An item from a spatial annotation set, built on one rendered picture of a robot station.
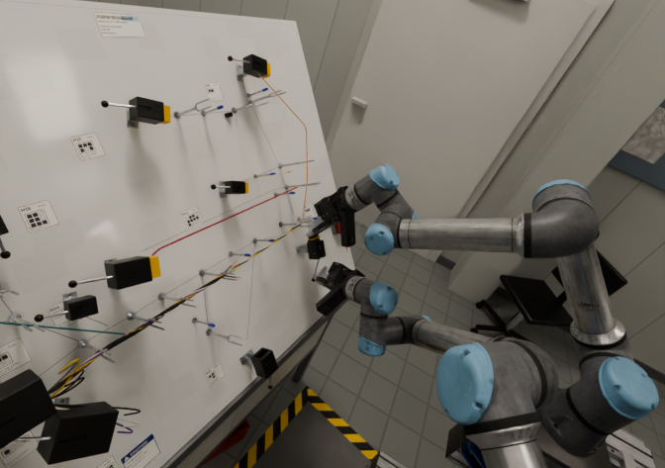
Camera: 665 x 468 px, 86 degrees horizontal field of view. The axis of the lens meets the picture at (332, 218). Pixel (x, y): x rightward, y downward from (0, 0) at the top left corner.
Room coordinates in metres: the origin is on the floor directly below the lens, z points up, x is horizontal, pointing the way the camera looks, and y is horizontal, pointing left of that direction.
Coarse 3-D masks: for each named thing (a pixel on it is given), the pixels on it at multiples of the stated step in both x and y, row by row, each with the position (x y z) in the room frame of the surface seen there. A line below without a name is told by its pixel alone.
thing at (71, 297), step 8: (64, 296) 0.37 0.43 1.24; (72, 296) 0.38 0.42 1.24; (88, 296) 0.38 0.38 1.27; (64, 304) 0.34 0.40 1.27; (72, 304) 0.34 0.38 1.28; (80, 304) 0.35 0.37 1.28; (88, 304) 0.36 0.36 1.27; (96, 304) 0.37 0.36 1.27; (64, 312) 0.33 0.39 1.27; (72, 312) 0.34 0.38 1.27; (80, 312) 0.34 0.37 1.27; (88, 312) 0.35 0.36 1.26; (96, 312) 0.36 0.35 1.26; (40, 320) 0.30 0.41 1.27; (72, 320) 0.33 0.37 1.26
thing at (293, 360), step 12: (324, 324) 1.05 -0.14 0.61; (312, 336) 0.97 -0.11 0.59; (300, 348) 0.90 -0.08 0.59; (288, 360) 0.83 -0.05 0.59; (276, 372) 0.77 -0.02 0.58; (288, 372) 0.89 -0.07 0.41; (264, 384) 0.71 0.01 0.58; (276, 384) 0.82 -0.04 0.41; (252, 396) 0.65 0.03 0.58; (264, 396) 0.75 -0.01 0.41; (240, 408) 0.60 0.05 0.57; (252, 408) 0.69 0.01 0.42; (240, 420) 0.63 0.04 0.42
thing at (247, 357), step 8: (248, 352) 0.58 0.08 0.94; (256, 352) 0.56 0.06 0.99; (264, 352) 0.57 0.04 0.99; (272, 352) 0.57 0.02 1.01; (240, 360) 0.56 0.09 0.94; (248, 360) 0.56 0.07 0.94; (256, 360) 0.54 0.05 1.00; (264, 360) 0.54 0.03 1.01; (272, 360) 0.56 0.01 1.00; (256, 368) 0.53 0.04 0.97; (264, 368) 0.53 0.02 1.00; (272, 368) 0.54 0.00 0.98; (264, 376) 0.52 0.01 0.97
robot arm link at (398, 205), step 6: (396, 192) 0.87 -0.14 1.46; (390, 198) 0.85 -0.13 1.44; (396, 198) 0.86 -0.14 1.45; (402, 198) 0.88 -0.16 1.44; (384, 204) 0.85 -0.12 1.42; (390, 204) 0.85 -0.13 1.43; (396, 204) 0.85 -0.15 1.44; (402, 204) 0.86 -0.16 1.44; (408, 204) 0.88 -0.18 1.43; (384, 210) 0.82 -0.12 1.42; (390, 210) 0.81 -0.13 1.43; (396, 210) 0.82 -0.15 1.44; (402, 210) 0.83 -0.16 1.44; (408, 210) 0.85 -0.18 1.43; (402, 216) 0.81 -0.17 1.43; (408, 216) 0.84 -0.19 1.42; (414, 216) 0.86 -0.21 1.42
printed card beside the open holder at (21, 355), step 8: (8, 344) 0.27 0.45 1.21; (16, 344) 0.28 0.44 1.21; (24, 344) 0.28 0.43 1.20; (0, 352) 0.26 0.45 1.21; (8, 352) 0.26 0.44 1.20; (16, 352) 0.27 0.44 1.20; (24, 352) 0.28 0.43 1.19; (0, 360) 0.25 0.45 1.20; (8, 360) 0.25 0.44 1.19; (16, 360) 0.26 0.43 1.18; (24, 360) 0.27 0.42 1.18; (0, 368) 0.24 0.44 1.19; (8, 368) 0.25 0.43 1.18; (16, 368) 0.25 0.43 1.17; (0, 376) 0.23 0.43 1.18
